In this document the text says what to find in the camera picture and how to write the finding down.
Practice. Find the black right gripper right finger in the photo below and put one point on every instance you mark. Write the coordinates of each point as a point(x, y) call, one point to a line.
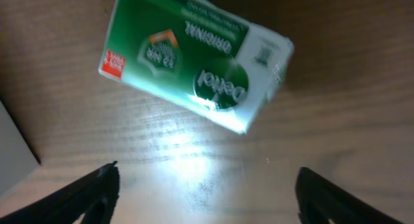
point(321, 201)

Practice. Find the green Dettol soap box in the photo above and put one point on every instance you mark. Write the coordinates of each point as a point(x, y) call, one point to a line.
point(196, 55)

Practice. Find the white box with pink interior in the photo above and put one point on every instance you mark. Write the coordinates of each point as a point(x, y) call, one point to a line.
point(17, 160)

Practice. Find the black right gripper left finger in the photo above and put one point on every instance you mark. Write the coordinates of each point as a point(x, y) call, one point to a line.
point(92, 199)

